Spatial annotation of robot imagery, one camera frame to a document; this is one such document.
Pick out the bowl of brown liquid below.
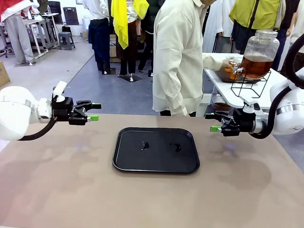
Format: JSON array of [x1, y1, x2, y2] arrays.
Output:
[[211, 102, 235, 113]]

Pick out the glass tea dispenser jar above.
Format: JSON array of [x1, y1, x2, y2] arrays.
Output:
[[233, 29, 280, 79]]

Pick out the tall clear plastic iced cup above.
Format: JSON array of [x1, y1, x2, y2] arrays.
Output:
[[224, 67, 239, 81]]

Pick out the dark brown board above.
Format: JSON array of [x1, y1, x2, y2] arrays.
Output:
[[62, 6, 80, 26]]

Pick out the person in cream shirt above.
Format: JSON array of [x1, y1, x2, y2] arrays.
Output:
[[152, 0, 230, 117]]

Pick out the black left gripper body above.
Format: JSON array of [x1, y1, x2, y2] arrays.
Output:
[[51, 96, 77, 123]]

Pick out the person in white coat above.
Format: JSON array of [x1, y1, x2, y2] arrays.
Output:
[[203, 0, 238, 53]]

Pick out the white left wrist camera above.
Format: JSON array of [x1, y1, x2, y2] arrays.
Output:
[[52, 80, 68, 103]]

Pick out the person in black clothes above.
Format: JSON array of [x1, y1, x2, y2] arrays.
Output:
[[137, 0, 159, 78]]

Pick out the person's left forearm cream sleeve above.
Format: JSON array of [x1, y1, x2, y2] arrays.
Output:
[[202, 54, 225, 72]]

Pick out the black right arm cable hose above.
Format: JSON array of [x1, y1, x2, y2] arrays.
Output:
[[249, 33, 304, 140]]

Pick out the white side table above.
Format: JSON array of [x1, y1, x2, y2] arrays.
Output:
[[203, 52, 293, 110]]

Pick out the grey plastic stool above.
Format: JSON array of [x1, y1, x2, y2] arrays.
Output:
[[58, 31, 76, 50]]

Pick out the person's left hand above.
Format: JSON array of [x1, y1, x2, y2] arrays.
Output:
[[220, 58, 236, 73]]

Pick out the mannequin white shirt navy skirt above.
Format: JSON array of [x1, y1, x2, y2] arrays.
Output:
[[82, 0, 116, 75]]

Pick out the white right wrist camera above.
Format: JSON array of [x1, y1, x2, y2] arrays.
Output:
[[239, 95, 262, 114]]

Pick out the yellow cloth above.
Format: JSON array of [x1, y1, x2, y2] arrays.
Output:
[[111, 0, 150, 50]]

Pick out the grey metal workbench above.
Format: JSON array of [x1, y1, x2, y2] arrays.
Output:
[[22, 12, 60, 59]]

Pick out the person in beige top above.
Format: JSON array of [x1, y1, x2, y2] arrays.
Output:
[[289, 7, 304, 48]]

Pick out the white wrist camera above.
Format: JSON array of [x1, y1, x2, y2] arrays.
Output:
[[239, 95, 262, 114], [52, 80, 68, 103]]

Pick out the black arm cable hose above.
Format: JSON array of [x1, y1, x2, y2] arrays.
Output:
[[18, 116, 57, 141], [249, 33, 304, 140]]

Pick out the dark brown serving tray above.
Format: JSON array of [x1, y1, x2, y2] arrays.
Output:
[[218, 70, 262, 84]]

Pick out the black wire dispenser stand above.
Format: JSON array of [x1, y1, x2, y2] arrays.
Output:
[[230, 70, 272, 98]]

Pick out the person in yellow-green jacket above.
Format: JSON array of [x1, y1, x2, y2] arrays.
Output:
[[229, 0, 287, 54]]

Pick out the person dark top blue jeans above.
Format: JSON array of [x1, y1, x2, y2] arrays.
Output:
[[273, 0, 297, 71]]

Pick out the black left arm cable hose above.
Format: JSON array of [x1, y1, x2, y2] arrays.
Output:
[[18, 116, 57, 141]]

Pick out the flat cardboard box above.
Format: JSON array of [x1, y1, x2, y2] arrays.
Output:
[[0, 61, 10, 86]]

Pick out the person's right forearm cream sleeve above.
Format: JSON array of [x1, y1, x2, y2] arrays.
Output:
[[163, 78, 190, 117]]

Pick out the person in grey trousers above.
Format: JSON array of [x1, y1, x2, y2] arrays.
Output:
[[0, 0, 35, 65]]

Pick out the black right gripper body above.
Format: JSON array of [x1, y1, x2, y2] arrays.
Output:
[[233, 108, 257, 133]]

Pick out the black rectangular serving tray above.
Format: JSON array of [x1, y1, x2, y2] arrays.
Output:
[[112, 127, 200, 174]]

